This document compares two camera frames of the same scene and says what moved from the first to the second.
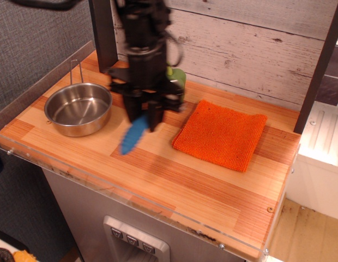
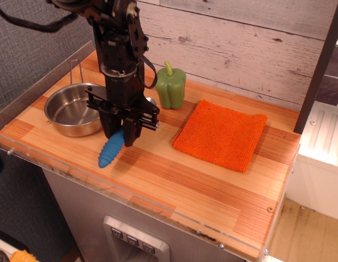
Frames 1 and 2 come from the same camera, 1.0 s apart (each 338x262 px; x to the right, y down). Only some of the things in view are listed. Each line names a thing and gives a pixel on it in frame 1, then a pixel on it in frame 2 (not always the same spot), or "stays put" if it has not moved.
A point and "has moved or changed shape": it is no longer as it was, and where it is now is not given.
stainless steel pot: (79, 109) stays put
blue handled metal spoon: (134, 133) has moved or changed shape
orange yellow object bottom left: (23, 256) stays put
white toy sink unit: (317, 181) stays put
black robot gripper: (148, 75) to (124, 94)
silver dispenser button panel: (130, 244) stays put
